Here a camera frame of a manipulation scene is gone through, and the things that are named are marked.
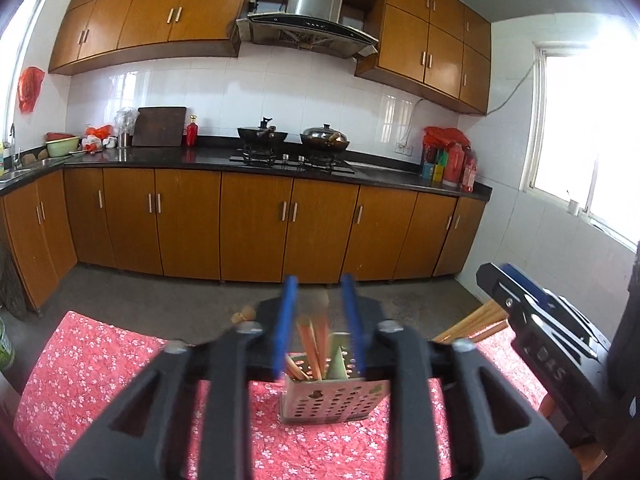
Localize bright window with frame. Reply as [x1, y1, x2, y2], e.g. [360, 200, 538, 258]
[524, 39, 640, 252]

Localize gas stove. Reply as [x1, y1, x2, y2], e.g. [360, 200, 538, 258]
[229, 150, 357, 176]

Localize metal faucet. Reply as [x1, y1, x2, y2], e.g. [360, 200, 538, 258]
[8, 123, 24, 169]

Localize brown lower kitchen cabinets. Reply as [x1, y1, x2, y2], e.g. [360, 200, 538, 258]
[0, 166, 488, 311]

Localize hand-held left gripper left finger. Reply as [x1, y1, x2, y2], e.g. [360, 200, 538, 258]
[55, 275, 300, 480]

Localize dark wooden cutting board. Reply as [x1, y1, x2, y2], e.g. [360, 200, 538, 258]
[132, 106, 188, 148]

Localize wok with glass lid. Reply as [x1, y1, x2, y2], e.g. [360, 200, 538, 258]
[299, 123, 351, 154]

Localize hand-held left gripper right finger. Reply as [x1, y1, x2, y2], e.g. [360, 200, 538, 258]
[340, 273, 583, 480]

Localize hanging red plastic bag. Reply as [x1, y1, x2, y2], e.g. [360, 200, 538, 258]
[18, 66, 46, 114]

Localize white plastic bucket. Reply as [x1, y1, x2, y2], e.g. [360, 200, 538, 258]
[0, 317, 16, 372]

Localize red and white plastic bag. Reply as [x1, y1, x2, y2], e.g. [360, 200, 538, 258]
[82, 125, 116, 154]

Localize steel range hood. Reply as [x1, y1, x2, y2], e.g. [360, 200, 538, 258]
[235, 0, 380, 60]

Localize perforated metal utensil holder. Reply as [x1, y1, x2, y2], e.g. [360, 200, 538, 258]
[279, 332, 392, 427]

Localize black wok with handle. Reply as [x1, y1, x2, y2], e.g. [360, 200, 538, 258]
[236, 117, 290, 154]

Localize steel sink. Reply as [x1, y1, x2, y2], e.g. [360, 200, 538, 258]
[0, 157, 67, 184]

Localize red floral tablecloth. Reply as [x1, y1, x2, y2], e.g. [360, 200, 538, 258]
[14, 310, 551, 480]

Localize group of condiment bottles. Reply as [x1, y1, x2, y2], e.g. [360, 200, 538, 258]
[420, 126, 479, 194]

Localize brown wall cabinets short row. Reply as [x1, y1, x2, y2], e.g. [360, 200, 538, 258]
[354, 0, 494, 116]

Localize brown wall cabinets long row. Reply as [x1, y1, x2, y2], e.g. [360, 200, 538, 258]
[48, 0, 257, 76]

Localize wooden chopstick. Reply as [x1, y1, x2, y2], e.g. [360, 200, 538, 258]
[296, 316, 317, 382]
[284, 352, 308, 382]
[310, 312, 330, 382]
[432, 304, 510, 345]
[470, 321, 512, 345]

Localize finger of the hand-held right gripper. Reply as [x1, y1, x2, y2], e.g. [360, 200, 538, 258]
[475, 262, 600, 402]
[501, 263, 612, 350]

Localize wall cable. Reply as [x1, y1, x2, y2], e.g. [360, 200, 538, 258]
[400, 52, 545, 147]

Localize black kitchen countertop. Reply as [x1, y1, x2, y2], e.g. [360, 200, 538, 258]
[0, 132, 494, 204]

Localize green plastic basin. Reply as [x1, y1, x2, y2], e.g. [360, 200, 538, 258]
[45, 132, 81, 158]

